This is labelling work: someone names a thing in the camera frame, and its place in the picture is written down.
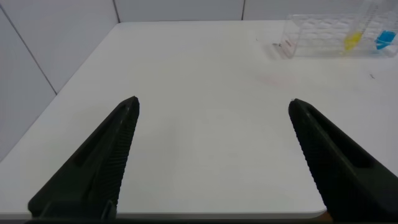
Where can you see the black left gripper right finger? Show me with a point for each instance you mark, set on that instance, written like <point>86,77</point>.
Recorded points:
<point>351,174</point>

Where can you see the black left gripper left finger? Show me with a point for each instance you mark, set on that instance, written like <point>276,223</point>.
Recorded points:
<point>90,174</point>

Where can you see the test tube with yellow pigment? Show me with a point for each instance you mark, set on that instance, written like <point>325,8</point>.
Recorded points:
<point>352,41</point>

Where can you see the clear plastic test tube rack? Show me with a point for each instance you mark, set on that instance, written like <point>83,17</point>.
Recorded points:
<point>317,40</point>

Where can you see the test tube with blue pigment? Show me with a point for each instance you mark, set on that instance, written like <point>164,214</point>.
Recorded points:
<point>385,39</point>

